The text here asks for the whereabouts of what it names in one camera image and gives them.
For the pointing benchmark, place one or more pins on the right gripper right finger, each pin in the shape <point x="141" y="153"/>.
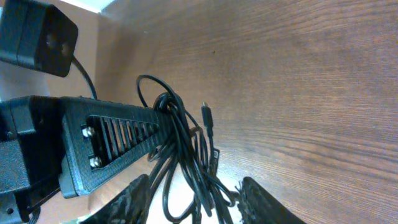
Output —
<point x="258" y="206"/>

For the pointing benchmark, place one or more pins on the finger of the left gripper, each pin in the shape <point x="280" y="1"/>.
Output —
<point x="103" y="138"/>

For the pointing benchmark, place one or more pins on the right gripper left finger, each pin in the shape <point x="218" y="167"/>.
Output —
<point x="129" y="207"/>

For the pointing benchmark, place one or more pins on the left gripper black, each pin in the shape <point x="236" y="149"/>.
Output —
<point x="32" y="154"/>

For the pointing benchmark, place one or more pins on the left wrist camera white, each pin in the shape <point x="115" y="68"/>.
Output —
<point x="37" y="36"/>

